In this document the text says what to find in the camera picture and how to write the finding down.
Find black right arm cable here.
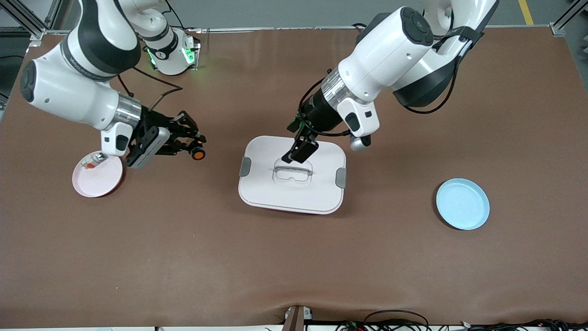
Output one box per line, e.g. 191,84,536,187
117,67,184,112

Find metal table edge bracket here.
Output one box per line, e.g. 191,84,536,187
282,305,313,331

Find aluminium frame profile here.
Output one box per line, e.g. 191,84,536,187
0,0,63,41
550,0,588,37

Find black cable bundle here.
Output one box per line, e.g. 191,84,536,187
335,310,588,331

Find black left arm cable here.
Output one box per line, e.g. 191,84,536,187
298,28,474,138

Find white lidded box grey latches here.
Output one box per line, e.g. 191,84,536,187
238,135,347,215

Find small white and red switch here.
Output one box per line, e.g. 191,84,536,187
80,153,107,170

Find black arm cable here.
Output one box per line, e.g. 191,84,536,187
117,67,184,112
298,28,474,138

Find pink round plate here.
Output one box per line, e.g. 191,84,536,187
72,150,124,198

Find light blue round plate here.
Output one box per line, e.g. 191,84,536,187
436,178,490,230

